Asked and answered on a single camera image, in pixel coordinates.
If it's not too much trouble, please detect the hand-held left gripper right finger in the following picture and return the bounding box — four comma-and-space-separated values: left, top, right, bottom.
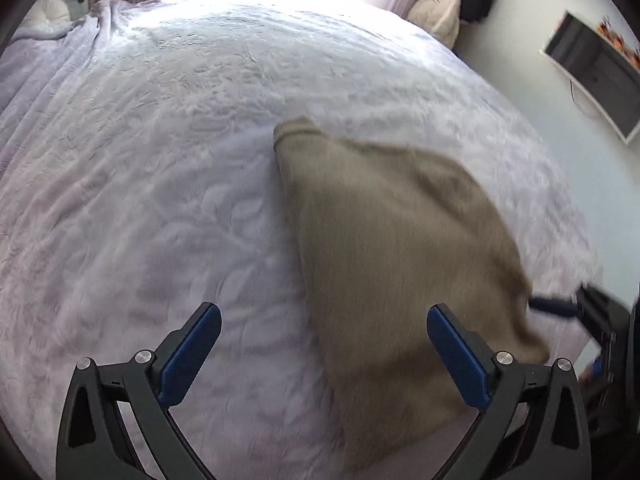
426, 302, 593, 480

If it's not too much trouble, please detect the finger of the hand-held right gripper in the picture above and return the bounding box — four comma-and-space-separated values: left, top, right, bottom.
529, 296, 581, 319

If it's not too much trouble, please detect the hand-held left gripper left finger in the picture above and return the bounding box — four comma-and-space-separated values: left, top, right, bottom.
54, 301, 223, 480

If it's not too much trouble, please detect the brown knit sweater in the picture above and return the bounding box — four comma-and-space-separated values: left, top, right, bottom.
272, 116, 553, 473

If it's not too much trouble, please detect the white embossed bed blanket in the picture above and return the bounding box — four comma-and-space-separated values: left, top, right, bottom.
0, 0, 601, 480

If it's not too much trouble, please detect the beige jacket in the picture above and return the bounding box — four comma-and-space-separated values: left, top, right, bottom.
407, 0, 463, 48

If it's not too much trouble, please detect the lilac fleece throw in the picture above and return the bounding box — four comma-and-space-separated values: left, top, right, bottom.
0, 0, 126, 171

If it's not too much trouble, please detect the round white pillow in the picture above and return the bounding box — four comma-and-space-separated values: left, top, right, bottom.
22, 0, 71, 36

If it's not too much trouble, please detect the thin dark cable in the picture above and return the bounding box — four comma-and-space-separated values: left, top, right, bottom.
567, 80, 601, 118

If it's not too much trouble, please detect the wall-mounted shelf unit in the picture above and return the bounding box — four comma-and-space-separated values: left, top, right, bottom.
539, 10, 640, 147

